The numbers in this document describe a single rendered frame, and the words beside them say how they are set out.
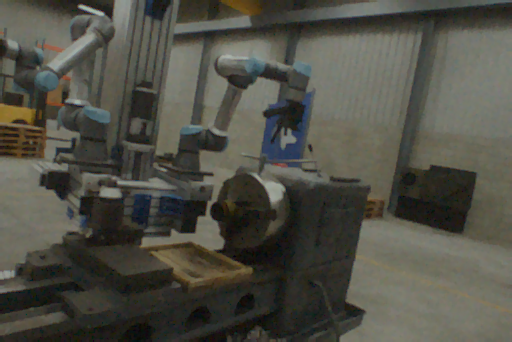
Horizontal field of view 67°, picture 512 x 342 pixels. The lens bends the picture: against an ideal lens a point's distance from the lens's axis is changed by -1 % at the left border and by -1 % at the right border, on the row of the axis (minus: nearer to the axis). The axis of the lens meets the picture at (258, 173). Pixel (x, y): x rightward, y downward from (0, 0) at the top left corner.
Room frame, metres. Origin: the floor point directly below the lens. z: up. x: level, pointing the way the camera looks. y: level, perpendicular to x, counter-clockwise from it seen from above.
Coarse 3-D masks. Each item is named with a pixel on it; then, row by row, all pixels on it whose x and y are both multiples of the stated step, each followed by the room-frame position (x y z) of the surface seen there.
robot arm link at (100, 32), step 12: (96, 24) 1.71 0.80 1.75; (108, 24) 1.74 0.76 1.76; (84, 36) 1.67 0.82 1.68; (96, 36) 1.69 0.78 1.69; (108, 36) 1.73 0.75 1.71; (72, 48) 1.62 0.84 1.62; (84, 48) 1.64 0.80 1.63; (96, 48) 1.70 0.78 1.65; (60, 60) 1.57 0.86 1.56; (72, 60) 1.60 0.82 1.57; (36, 72) 1.52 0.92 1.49; (48, 72) 1.51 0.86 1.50; (60, 72) 1.56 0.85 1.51; (36, 84) 1.50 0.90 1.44; (48, 84) 1.50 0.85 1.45
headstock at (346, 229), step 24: (240, 168) 1.85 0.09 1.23; (264, 168) 1.79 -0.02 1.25; (288, 168) 2.03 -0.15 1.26; (288, 192) 1.64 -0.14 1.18; (312, 192) 1.59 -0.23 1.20; (336, 192) 1.74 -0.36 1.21; (360, 192) 1.91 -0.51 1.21; (312, 216) 1.60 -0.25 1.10; (336, 216) 1.77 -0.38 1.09; (360, 216) 1.99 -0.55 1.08; (288, 240) 1.61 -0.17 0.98; (312, 240) 1.63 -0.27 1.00; (336, 240) 1.81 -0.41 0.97; (288, 264) 1.60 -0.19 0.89; (312, 264) 1.69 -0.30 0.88
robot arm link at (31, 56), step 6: (24, 48) 1.56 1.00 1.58; (30, 48) 1.58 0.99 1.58; (36, 48) 1.61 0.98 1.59; (18, 54) 1.54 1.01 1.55; (24, 54) 1.55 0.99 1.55; (30, 54) 1.57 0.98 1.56; (36, 54) 1.60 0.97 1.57; (42, 54) 1.62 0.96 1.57; (18, 60) 1.56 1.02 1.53; (24, 60) 1.56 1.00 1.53; (30, 60) 1.58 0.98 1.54; (36, 60) 1.60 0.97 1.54; (42, 60) 1.62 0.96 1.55; (36, 66) 1.63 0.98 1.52
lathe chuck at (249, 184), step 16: (240, 176) 1.62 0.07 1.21; (256, 176) 1.57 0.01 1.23; (240, 192) 1.61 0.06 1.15; (256, 192) 1.55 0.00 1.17; (272, 192) 1.53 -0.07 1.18; (272, 208) 1.50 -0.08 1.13; (240, 224) 1.59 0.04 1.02; (256, 224) 1.53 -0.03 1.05; (272, 224) 1.50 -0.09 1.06; (240, 240) 1.58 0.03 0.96; (256, 240) 1.52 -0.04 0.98; (272, 240) 1.57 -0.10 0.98
